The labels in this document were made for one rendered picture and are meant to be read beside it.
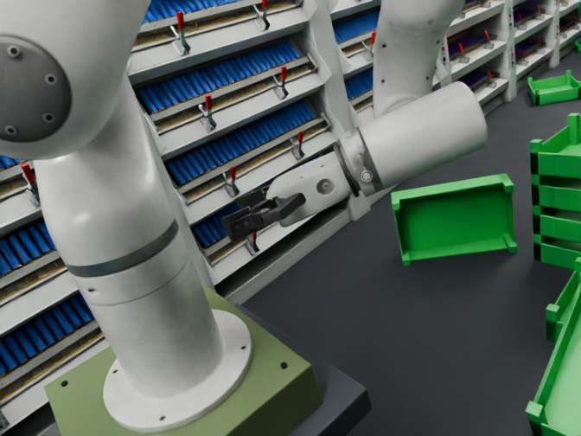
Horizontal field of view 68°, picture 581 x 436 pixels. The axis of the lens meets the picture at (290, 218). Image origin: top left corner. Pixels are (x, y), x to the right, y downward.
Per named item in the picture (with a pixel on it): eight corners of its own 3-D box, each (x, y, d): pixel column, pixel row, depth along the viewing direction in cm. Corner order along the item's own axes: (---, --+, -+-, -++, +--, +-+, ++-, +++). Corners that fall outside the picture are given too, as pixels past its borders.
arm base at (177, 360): (82, 382, 56) (9, 267, 48) (198, 298, 67) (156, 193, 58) (154, 467, 43) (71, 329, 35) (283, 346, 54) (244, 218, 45)
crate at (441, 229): (402, 252, 130) (403, 266, 123) (391, 192, 122) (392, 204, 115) (509, 238, 122) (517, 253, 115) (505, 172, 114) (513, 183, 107)
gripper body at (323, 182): (369, 202, 50) (283, 239, 52) (363, 182, 59) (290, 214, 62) (343, 144, 48) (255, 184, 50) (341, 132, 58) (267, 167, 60)
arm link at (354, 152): (387, 198, 50) (363, 208, 50) (379, 181, 58) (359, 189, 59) (359, 131, 48) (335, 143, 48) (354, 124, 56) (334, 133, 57)
